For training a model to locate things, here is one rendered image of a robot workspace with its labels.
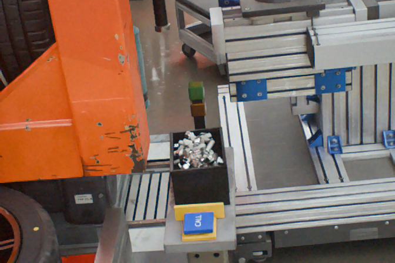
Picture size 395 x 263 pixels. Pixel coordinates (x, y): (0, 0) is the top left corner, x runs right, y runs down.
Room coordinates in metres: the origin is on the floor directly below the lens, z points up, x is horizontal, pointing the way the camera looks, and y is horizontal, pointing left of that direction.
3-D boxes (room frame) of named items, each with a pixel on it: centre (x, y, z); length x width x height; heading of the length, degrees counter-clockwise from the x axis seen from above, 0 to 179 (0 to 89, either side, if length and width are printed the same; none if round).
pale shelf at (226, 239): (1.66, 0.01, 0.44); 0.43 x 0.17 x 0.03; 175
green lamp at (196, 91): (1.86, -0.01, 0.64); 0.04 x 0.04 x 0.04; 85
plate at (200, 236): (1.49, 0.02, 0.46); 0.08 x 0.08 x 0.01; 85
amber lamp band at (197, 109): (1.86, -0.01, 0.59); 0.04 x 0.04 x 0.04; 85
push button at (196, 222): (1.49, 0.02, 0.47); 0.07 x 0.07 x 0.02; 85
